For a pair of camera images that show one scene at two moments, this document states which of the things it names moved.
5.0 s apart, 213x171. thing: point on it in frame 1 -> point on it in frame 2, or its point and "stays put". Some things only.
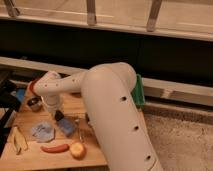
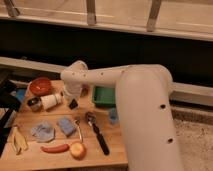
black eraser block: x=59 y=115 -> x=73 y=104
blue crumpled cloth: x=43 y=133 stays put
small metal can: x=34 y=103 stays put
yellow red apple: x=78 y=151 stays put
